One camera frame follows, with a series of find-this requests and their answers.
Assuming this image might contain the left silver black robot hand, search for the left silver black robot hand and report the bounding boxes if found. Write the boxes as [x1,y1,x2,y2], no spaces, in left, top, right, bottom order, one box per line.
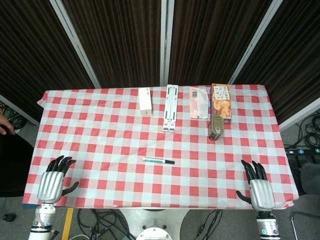
[36,155,80,204]

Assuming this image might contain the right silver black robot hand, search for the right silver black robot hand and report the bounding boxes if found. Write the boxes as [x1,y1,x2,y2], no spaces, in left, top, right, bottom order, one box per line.
[235,159,276,211]

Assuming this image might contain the teal white marker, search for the teal white marker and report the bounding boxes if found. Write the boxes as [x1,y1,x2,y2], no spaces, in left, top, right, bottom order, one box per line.
[142,157,166,165]

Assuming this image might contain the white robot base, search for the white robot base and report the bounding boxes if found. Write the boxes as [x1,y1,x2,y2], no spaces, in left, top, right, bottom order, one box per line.
[118,207,190,240]

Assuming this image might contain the yellow floor tape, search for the yellow floor tape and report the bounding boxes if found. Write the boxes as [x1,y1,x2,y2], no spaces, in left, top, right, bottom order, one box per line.
[60,207,75,240]

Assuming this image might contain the black chair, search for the black chair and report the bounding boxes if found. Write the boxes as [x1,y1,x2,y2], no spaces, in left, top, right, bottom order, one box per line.
[298,162,320,196]

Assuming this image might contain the black power strip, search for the black power strip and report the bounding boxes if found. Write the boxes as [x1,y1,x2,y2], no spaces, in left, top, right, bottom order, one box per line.
[284,147,320,156]

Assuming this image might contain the person's hand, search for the person's hand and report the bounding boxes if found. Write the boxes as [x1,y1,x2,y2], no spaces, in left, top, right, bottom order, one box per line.
[0,115,16,136]

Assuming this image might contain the olive green tin can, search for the olive green tin can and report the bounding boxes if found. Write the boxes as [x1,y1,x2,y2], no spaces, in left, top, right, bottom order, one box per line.
[207,114,225,141]

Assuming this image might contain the orange biscuit box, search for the orange biscuit box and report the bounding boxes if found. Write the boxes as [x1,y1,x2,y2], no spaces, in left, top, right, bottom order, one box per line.
[208,83,233,124]

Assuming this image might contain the red white checkered tablecloth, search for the red white checkered tablecloth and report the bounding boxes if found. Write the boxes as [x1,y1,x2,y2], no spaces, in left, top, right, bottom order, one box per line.
[21,84,300,210]

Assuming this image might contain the clear pink plastic packet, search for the clear pink plastic packet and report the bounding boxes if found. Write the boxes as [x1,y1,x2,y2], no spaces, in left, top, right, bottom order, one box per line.
[189,86,209,120]

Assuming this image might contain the white rectangular carton box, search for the white rectangular carton box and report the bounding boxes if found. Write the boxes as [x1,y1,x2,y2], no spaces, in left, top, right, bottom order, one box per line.
[138,87,153,117]

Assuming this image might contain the white folding laptop stand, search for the white folding laptop stand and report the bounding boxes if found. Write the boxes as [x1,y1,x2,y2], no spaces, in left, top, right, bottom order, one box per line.
[162,84,180,133]

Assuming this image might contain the black floor cables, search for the black floor cables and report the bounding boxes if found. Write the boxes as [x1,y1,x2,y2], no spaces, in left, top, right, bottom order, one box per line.
[74,208,137,240]

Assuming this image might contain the black cable bundle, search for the black cable bundle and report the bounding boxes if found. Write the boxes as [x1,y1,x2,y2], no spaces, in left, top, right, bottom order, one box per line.
[293,108,320,150]
[0,100,28,130]

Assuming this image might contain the white partition frame post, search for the white partition frame post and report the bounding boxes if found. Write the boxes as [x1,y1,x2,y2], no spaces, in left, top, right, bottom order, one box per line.
[227,0,285,85]
[48,0,102,89]
[159,0,175,87]

